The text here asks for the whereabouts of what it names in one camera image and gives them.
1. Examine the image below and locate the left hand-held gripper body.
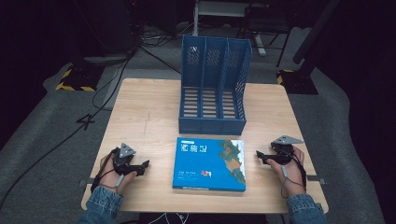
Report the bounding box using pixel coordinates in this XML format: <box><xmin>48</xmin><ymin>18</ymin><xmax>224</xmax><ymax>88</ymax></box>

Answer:
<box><xmin>112</xmin><ymin>142</ymin><xmax>140</xmax><ymax>176</ymax></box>

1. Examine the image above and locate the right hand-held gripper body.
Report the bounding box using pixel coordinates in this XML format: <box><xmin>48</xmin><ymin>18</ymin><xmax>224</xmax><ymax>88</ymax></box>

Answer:
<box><xmin>269</xmin><ymin>134</ymin><xmax>304</xmax><ymax>166</ymax></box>

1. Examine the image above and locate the blue book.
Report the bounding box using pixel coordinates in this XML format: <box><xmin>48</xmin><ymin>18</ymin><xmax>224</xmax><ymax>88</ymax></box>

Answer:
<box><xmin>172</xmin><ymin>136</ymin><xmax>248</xmax><ymax>193</ymax></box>

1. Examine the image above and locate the blue plastic file rack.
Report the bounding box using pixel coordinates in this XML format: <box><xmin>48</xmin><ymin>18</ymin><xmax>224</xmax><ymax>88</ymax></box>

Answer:
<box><xmin>177</xmin><ymin>35</ymin><xmax>253</xmax><ymax>136</ymax></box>

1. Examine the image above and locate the person's left hand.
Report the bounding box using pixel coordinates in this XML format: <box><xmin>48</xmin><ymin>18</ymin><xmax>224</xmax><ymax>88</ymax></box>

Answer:
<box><xmin>98</xmin><ymin>151</ymin><xmax>137</xmax><ymax>196</ymax></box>

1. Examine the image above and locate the person's right hand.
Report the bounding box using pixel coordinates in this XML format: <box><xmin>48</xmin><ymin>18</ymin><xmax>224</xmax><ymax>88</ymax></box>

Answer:
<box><xmin>266</xmin><ymin>146</ymin><xmax>308</xmax><ymax>198</ymax></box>

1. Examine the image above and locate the yellow black striped stand base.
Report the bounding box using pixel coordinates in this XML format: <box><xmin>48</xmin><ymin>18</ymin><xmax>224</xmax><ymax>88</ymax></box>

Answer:
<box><xmin>54</xmin><ymin>63</ymin><xmax>105</xmax><ymax>93</ymax></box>
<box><xmin>276</xmin><ymin>68</ymin><xmax>319</xmax><ymax>95</ymax></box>

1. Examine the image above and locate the dark slanted pole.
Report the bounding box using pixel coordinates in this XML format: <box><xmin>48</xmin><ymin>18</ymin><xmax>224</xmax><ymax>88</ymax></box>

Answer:
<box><xmin>291</xmin><ymin>0</ymin><xmax>342</xmax><ymax>65</ymax></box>

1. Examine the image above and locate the dark computer tower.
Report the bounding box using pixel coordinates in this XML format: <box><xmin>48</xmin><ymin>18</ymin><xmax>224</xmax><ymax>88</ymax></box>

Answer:
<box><xmin>82</xmin><ymin>0</ymin><xmax>143</xmax><ymax>64</ymax></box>

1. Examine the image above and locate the white metal stand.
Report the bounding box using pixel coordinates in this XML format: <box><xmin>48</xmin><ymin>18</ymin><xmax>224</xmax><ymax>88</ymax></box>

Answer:
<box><xmin>191</xmin><ymin>0</ymin><xmax>269</xmax><ymax>58</ymax></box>

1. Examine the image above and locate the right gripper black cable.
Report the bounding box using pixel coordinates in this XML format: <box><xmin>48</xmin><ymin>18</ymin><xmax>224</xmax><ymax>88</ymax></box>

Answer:
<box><xmin>275</xmin><ymin>146</ymin><xmax>308</xmax><ymax>200</ymax></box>

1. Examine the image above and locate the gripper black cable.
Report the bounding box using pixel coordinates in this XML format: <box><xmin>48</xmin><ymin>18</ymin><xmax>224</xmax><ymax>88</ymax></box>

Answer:
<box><xmin>90</xmin><ymin>147</ymin><xmax>126</xmax><ymax>192</ymax></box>
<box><xmin>275</xmin><ymin>146</ymin><xmax>308</xmax><ymax>200</ymax></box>

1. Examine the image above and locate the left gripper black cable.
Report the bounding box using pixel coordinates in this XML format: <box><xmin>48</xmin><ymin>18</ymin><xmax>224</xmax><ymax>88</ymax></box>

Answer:
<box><xmin>90</xmin><ymin>147</ymin><xmax>126</xmax><ymax>192</ymax></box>

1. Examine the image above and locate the grey table bracket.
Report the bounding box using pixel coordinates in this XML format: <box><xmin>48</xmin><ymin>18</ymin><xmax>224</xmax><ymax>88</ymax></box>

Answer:
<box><xmin>305</xmin><ymin>175</ymin><xmax>327</xmax><ymax>186</ymax></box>
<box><xmin>78</xmin><ymin>178</ymin><xmax>95</xmax><ymax>189</ymax></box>

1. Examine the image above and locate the thin white cable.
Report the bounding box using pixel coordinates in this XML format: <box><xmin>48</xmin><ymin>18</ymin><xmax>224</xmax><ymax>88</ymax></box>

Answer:
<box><xmin>148</xmin><ymin>212</ymin><xmax>189</xmax><ymax>224</ymax></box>

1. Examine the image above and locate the long black floor cable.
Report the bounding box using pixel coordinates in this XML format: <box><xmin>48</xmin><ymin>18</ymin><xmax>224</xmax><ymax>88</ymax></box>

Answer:
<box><xmin>0</xmin><ymin>49</ymin><xmax>138</xmax><ymax>211</ymax></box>

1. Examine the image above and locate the black floor cable loop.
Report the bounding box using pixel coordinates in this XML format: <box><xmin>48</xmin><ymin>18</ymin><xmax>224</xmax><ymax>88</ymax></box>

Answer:
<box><xmin>91</xmin><ymin>60</ymin><xmax>134</xmax><ymax>112</ymax></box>

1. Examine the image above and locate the black metal chair frame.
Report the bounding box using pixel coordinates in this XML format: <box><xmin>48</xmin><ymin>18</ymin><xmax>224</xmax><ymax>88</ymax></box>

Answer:
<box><xmin>237</xmin><ymin>4</ymin><xmax>297</xmax><ymax>68</ymax></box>

